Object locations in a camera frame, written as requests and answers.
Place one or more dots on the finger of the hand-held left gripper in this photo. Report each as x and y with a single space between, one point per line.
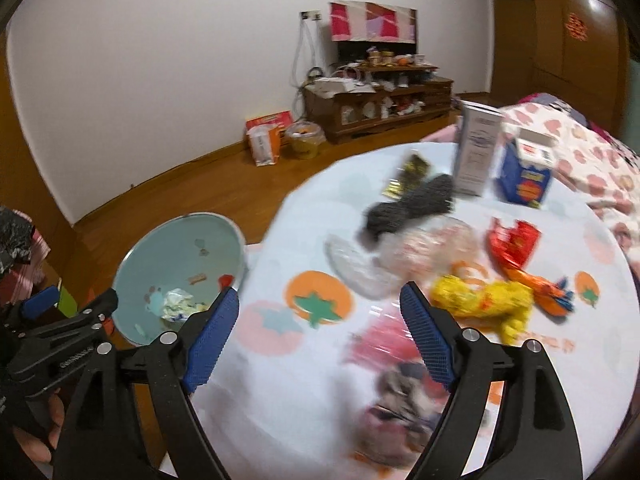
65 340
42 301

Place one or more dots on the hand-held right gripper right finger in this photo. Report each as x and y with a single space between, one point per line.
430 335

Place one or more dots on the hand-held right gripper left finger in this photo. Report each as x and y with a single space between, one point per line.
210 340

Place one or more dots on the pink plastic bag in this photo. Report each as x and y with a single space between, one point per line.
385 345

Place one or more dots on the yellow plastic bag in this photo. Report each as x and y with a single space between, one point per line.
480 300

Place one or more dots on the clear plastic bag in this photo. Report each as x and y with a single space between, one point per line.
425 255

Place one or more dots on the grey pink bag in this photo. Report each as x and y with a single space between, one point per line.
395 410

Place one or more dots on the light blue bucket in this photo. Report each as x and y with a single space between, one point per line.
175 250

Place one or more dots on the blue orange wrapper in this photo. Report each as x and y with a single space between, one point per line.
545 292

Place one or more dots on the red plastic wrapper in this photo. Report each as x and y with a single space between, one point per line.
517 242

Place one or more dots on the black foam net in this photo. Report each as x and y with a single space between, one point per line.
420 200

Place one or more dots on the person's left hand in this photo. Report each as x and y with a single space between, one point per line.
56 417

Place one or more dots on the pink striped cloth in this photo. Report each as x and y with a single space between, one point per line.
37 255

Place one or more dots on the dark printed jacket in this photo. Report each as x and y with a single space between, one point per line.
12 240

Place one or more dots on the white fruit print tablecloth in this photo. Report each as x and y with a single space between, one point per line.
300 230

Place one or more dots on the gold black wrapper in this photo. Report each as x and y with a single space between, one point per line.
410 172

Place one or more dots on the blue drink carton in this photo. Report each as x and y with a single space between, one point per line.
525 182

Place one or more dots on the white milk carton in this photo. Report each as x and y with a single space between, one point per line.
475 155

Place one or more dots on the white orange bag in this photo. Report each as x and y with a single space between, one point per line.
262 147

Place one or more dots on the yellow plastic container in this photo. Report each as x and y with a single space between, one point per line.
304 142

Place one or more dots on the orange cardboard box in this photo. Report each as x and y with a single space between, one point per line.
270 120

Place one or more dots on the heart print blanket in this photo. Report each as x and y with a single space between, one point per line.
590 160

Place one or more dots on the wooden television cabinet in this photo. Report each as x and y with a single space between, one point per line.
435 92

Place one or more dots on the patchwork quilt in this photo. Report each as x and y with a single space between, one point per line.
580 117

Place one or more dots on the white box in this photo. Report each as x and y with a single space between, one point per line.
340 85

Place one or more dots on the black television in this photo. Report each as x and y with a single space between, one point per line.
350 50

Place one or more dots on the pink patchwork cloth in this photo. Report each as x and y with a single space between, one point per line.
370 22

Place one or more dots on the wooden wardrobe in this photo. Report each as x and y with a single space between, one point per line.
550 35

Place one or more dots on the red paper decoration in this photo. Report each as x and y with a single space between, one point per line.
575 25

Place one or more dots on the wall socket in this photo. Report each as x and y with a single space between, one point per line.
310 15

